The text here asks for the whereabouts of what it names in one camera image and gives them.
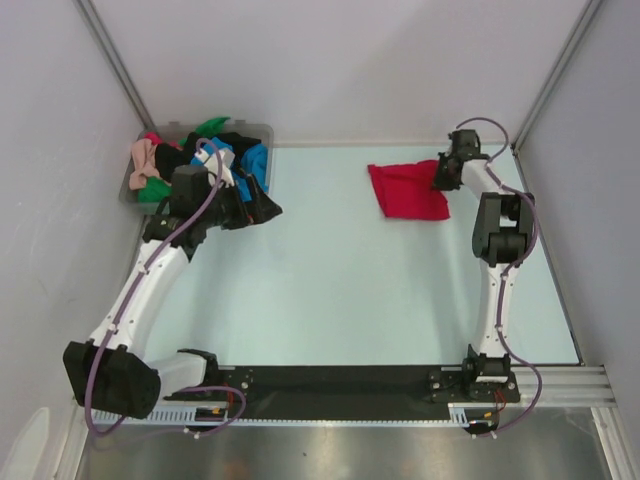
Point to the white object bottom left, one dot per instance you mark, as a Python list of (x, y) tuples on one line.
[(27, 450)]

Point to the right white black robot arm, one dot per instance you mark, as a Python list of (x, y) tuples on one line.
[(504, 235)]

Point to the green t shirt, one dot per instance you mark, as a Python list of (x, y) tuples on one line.
[(157, 189)]

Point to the white slotted cable duct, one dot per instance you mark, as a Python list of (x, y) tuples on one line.
[(192, 416)]

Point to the beige pink t shirt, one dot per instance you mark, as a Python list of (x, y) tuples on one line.
[(144, 164)]

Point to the aluminium rail frame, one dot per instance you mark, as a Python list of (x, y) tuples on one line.
[(551, 386)]

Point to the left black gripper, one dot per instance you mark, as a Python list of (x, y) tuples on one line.
[(262, 209)]

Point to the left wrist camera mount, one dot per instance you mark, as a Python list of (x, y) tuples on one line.
[(218, 164)]

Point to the red t shirt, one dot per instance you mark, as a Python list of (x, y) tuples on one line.
[(405, 191)]

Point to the blue t shirt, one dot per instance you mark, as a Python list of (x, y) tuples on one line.
[(251, 155)]

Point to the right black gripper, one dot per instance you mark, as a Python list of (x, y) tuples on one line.
[(439, 182)]

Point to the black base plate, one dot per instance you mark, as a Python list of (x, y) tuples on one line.
[(357, 393)]

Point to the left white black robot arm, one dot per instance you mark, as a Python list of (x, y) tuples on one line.
[(110, 371)]

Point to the black t shirt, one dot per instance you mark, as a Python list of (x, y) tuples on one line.
[(169, 157)]

